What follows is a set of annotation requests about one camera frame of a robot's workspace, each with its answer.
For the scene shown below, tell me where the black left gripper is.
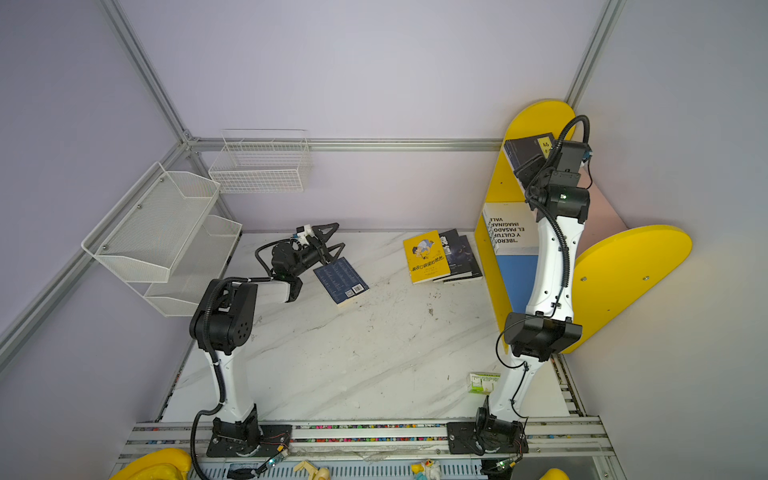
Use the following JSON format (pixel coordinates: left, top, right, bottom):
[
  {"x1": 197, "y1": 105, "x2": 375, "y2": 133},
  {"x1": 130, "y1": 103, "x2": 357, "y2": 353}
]
[{"x1": 292, "y1": 223, "x2": 345, "y2": 278}]

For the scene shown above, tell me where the dark blue barcode book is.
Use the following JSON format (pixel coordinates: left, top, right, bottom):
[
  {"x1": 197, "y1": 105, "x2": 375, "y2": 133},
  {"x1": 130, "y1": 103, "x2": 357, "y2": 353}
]
[{"x1": 313, "y1": 257, "x2": 369, "y2": 306}]

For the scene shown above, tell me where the white book black lettering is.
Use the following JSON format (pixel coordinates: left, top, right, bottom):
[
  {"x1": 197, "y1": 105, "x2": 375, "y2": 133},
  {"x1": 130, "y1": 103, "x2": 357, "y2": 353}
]
[{"x1": 482, "y1": 202, "x2": 538, "y2": 256}]

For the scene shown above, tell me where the yellow cartoon cover book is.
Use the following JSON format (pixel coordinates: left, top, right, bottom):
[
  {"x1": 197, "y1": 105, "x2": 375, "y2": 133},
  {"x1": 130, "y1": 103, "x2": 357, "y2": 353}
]
[{"x1": 403, "y1": 230, "x2": 451, "y2": 284}]

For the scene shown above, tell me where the black cover book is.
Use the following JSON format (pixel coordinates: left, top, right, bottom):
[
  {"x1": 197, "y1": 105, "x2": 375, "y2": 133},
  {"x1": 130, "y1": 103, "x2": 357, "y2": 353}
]
[{"x1": 438, "y1": 229, "x2": 482, "y2": 283}]

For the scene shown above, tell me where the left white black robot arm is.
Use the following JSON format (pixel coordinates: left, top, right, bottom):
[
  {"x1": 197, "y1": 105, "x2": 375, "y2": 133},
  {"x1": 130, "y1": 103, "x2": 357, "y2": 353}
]
[{"x1": 189, "y1": 222, "x2": 345, "y2": 443}]

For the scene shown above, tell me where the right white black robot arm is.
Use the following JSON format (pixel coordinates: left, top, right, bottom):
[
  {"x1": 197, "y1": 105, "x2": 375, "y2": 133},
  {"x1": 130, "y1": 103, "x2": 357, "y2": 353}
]
[{"x1": 484, "y1": 137, "x2": 592, "y2": 423}]

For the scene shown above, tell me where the yellow pink blue bookshelf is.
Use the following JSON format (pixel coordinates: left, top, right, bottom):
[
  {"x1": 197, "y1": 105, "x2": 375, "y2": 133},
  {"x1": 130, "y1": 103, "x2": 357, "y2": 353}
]
[{"x1": 474, "y1": 100, "x2": 693, "y2": 354}]

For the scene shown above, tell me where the lower white perforated shelf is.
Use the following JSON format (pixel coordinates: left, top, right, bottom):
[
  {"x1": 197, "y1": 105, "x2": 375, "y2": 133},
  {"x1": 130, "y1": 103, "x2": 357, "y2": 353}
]
[{"x1": 142, "y1": 215, "x2": 242, "y2": 317}]

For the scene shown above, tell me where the white perforated metal shelf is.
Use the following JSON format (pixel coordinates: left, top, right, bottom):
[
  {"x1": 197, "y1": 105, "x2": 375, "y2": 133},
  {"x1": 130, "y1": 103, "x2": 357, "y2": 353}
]
[{"x1": 81, "y1": 163, "x2": 220, "y2": 283}]

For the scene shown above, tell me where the small green white box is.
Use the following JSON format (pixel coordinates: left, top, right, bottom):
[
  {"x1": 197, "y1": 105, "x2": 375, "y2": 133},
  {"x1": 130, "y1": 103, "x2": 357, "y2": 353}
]
[{"x1": 468, "y1": 372, "x2": 501, "y2": 395}]

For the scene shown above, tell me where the beige toy figure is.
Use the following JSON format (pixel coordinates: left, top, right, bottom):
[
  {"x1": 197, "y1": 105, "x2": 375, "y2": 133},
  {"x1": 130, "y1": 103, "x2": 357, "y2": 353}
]
[{"x1": 293, "y1": 461, "x2": 331, "y2": 480}]

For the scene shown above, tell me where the yellow white toy figure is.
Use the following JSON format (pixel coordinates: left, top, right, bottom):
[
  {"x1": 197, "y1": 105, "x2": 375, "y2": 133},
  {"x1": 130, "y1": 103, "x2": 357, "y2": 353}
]
[{"x1": 410, "y1": 459, "x2": 442, "y2": 480}]

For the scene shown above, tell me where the yellow plastic toy left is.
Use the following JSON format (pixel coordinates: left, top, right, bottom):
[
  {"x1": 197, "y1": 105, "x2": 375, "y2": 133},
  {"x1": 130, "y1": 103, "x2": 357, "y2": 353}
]
[{"x1": 111, "y1": 448, "x2": 192, "y2": 480}]

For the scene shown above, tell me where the yellow object bottom right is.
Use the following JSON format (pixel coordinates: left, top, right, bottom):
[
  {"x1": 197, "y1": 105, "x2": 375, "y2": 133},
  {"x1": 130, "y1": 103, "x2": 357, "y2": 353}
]
[{"x1": 539, "y1": 468, "x2": 570, "y2": 480}]

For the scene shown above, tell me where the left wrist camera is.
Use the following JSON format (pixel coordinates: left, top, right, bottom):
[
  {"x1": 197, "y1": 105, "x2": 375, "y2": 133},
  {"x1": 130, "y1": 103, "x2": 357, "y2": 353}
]
[{"x1": 293, "y1": 224, "x2": 315, "y2": 245}]

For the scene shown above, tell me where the white wire basket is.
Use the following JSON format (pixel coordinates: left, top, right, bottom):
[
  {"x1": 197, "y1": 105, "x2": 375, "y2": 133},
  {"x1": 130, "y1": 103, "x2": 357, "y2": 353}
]
[{"x1": 208, "y1": 129, "x2": 313, "y2": 194}]

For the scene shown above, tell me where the black corrugated cable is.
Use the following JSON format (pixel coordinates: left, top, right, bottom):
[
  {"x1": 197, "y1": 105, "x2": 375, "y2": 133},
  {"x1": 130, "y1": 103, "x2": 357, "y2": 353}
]
[{"x1": 189, "y1": 238, "x2": 289, "y2": 480}]

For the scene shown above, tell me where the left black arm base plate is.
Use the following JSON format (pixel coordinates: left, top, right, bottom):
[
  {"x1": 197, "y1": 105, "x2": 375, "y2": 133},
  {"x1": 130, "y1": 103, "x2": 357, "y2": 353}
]
[{"x1": 206, "y1": 422, "x2": 293, "y2": 458}]

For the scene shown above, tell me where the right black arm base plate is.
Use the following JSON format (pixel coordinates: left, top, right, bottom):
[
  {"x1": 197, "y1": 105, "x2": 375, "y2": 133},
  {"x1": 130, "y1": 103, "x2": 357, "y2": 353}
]
[{"x1": 447, "y1": 421, "x2": 529, "y2": 456}]

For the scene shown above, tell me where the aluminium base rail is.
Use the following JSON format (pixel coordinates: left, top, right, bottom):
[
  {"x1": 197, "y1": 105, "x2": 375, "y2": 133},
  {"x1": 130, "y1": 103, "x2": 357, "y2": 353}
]
[{"x1": 110, "y1": 415, "x2": 628, "y2": 480}]

